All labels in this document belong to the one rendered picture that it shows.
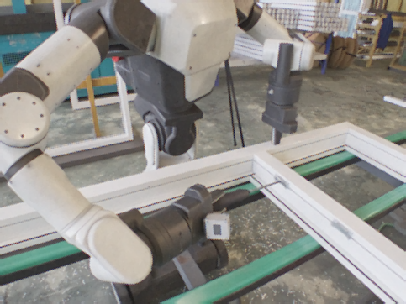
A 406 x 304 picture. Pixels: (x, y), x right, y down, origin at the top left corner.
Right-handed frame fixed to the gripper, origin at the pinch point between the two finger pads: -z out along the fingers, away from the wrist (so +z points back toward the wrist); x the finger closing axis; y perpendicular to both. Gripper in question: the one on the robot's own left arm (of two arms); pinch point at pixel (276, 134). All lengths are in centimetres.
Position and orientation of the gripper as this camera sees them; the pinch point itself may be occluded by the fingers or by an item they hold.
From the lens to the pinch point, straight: 83.9
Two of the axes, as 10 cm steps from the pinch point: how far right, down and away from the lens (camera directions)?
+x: 4.6, 4.5, -7.7
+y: 8.9, -2.1, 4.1
